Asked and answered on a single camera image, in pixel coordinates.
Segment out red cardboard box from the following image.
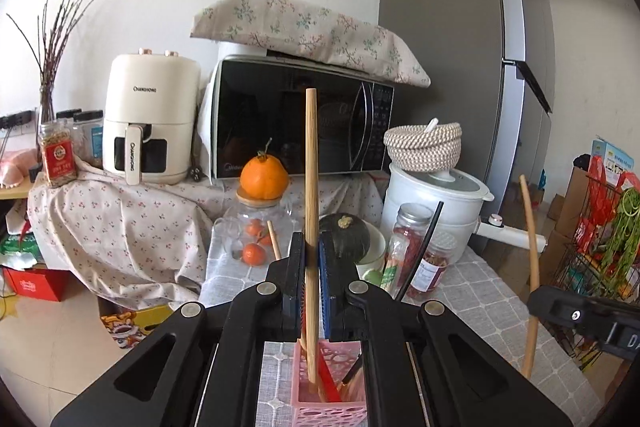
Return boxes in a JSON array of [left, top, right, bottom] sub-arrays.
[[2, 268, 70, 303]]

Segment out grey refrigerator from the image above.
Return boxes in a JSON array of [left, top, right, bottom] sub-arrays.
[[378, 0, 555, 217]]

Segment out cream air fryer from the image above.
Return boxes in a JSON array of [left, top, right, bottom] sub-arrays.
[[102, 49, 201, 185]]

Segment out red plastic spoon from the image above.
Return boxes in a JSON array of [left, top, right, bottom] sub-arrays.
[[298, 298, 342, 402]]

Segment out brown cardboard box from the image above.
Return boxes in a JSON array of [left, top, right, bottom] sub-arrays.
[[540, 167, 589, 285]]

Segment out large orange tangerine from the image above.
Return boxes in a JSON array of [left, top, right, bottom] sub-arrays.
[[240, 139, 290, 200]]

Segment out dark green pumpkin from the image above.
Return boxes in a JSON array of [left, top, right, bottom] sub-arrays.
[[319, 212, 370, 263]]

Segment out floral cloth on microwave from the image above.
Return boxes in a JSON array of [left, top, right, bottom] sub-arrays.
[[191, 0, 431, 89]]

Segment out wooden chopstick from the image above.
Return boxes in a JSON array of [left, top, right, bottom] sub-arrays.
[[304, 88, 320, 392], [518, 174, 540, 379], [267, 220, 282, 260]]

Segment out jar with red label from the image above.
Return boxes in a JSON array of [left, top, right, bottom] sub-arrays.
[[407, 230, 458, 300]]

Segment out black wire rack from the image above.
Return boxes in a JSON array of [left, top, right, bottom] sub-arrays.
[[554, 173, 640, 373]]

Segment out red label nut jar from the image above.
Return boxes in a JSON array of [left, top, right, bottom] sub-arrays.
[[39, 121, 77, 187]]

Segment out green leafy vegetables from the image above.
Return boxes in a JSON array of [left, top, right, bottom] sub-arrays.
[[601, 187, 639, 291]]

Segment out dry twig bouquet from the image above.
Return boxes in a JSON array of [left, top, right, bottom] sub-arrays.
[[6, 0, 96, 126]]

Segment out jar of red goji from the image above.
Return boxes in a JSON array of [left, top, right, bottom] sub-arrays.
[[387, 202, 433, 283]]

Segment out yellow tiger print box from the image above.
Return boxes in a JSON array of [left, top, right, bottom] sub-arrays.
[[98, 299, 172, 350]]

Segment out woven rope basket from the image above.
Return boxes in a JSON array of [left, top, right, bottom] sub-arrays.
[[384, 118, 462, 172]]

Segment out black microwave oven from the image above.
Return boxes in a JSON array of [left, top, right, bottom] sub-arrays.
[[200, 54, 395, 179]]

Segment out floral white cloth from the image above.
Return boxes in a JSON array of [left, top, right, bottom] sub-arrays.
[[25, 155, 386, 312]]

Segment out pink perforated utensil basket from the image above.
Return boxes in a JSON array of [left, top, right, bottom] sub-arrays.
[[291, 340, 367, 426]]

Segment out black gold-tipped chopstick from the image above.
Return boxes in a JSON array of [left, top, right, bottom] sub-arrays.
[[341, 355, 362, 386]]

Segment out white electric cooking pot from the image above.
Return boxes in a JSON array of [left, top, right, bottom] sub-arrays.
[[380, 165, 529, 263]]

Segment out white ceramic bowl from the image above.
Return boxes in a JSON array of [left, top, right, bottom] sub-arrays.
[[356, 222, 386, 286]]

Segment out disposable chopsticks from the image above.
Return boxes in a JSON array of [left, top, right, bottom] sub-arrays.
[[380, 258, 402, 296]]

